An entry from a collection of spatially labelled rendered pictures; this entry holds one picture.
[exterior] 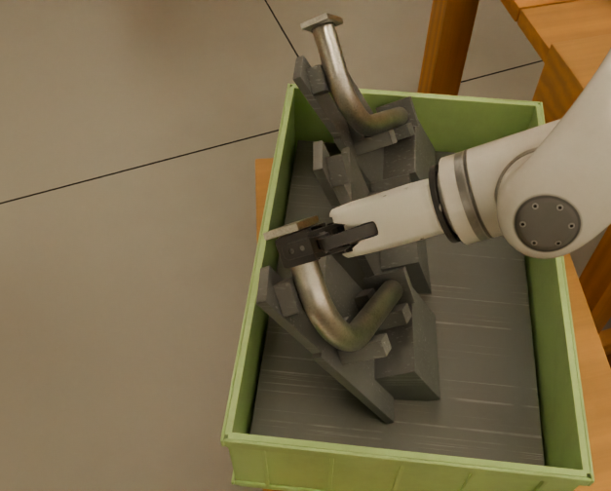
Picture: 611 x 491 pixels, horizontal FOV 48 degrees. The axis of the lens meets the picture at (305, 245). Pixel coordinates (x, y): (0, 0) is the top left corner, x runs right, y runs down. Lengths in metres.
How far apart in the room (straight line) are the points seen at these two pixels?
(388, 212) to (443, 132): 0.61
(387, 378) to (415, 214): 0.34
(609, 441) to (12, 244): 1.81
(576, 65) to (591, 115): 0.88
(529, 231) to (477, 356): 0.49
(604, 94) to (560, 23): 1.01
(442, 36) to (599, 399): 1.15
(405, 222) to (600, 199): 0.17
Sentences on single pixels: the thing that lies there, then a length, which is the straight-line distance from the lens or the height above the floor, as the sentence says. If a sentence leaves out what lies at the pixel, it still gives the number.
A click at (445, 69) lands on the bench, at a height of 0.46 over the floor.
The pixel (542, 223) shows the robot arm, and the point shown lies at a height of 1.32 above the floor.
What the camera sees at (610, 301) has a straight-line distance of 1.56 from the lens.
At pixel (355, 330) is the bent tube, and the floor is 1.06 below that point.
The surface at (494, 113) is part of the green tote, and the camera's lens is 1.20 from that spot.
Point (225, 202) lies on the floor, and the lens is 2.27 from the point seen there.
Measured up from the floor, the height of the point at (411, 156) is 0.93.
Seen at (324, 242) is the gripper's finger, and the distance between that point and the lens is 0.63.
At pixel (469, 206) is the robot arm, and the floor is 1.26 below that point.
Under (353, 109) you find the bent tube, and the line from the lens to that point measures 0.95.
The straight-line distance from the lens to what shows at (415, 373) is 0.89.
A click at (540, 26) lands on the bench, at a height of 0.88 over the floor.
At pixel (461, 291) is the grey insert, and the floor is 0.85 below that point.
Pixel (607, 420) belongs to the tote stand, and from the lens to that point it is 1.09.
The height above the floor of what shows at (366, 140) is 1.00.
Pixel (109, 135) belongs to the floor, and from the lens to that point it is 2.55.
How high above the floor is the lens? 1.72
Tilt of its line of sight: 53 degrees down
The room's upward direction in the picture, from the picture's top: straight up
